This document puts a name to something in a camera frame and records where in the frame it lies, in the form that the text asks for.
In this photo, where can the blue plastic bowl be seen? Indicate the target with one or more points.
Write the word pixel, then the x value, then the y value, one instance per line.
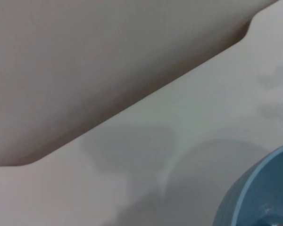
pixel 261 188

